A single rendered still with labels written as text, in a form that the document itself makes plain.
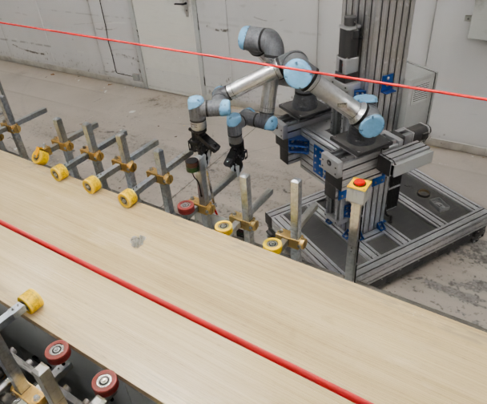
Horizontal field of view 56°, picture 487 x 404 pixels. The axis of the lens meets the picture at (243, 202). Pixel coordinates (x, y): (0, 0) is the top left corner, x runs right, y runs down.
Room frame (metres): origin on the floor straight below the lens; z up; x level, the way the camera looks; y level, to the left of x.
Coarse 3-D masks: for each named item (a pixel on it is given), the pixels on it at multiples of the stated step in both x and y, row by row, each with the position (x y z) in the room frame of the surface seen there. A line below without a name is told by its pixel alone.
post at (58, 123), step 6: (54, 120) 2.40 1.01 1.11; (60, 120) 2.41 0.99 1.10; (54, 126) 2.41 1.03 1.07; (60, 126) 2.40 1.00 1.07; (60, 132) 2.39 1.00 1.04; (60, 138) 2.40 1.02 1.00; (66, 138) 2.41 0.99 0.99; (66, 156) 2.39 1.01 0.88; (72, 156) 2.41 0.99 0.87; (72, 168) 2.39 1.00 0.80; (72, 174) 2.40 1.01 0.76; (78, 174) 2.41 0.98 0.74
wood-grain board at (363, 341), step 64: (0, 192) 2.02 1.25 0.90; (64, 192) 1.98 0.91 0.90; (0, 256) 1.52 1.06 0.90; (128, 256) 1.46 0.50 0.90; (192, 256) 1.43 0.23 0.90; (256, 256) 1.40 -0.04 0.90; (64, 320) 1.13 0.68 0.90; (128, 320) 1.11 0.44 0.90; (256, 320) 1.07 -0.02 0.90; (320, 320) 1.05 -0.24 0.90; (384, 320) 1.03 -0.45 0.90; (448, 320) 1.01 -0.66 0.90; (128, 384) 0.87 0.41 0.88; (192, 384) 0.84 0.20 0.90; (256, 384) 0.82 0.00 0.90; (384, 384) 0.79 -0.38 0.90; (448, 384) 0.77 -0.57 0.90
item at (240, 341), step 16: (0, 224) 0.60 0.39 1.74; (32, 240) 0.55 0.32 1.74; (64, 256) 0.51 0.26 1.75; (96, 272) 0.47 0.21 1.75; (128, 288) 0.43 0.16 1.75; (160, 304) 0.40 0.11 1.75; (192, 320) 0.37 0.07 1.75; (224, 336) 0.34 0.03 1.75; (256, 352) 0.32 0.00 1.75; (288, 368) 0.30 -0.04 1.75; (320, 384) 0.27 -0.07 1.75; (352, 400) 0.25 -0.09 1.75
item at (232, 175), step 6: (228, 174) 2.10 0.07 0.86; (234, 174) 2.10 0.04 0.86; (222, 180) 2.04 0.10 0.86; (228, 180) 2.05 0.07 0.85; (216, 186) 1.99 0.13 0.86; (222, 186) 2.00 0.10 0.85; (210, 192) 1.94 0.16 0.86; (216, 192) 1.96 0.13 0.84; (210, 198) 1.91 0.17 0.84; (198, 210) 1.83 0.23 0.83; (186, 216) 1.76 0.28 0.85
